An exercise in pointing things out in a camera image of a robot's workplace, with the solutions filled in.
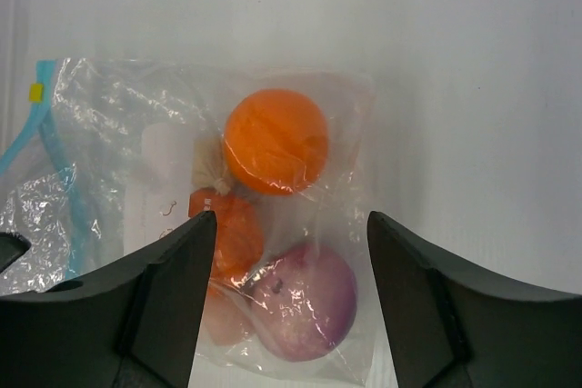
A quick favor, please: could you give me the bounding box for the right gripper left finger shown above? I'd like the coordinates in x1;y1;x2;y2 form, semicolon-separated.
1;212;216;387

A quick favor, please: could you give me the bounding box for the orange fake fruit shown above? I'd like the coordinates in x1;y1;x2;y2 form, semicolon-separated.
188;188;265;283
223;88;329;195

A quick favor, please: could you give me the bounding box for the peach fake egg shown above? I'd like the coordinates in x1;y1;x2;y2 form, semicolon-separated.
202;282;255;347

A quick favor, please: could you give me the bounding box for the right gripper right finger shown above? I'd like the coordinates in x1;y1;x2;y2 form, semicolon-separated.
367;212;581;387

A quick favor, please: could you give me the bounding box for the zip top bag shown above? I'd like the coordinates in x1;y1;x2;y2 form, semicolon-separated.
1;58;377;387

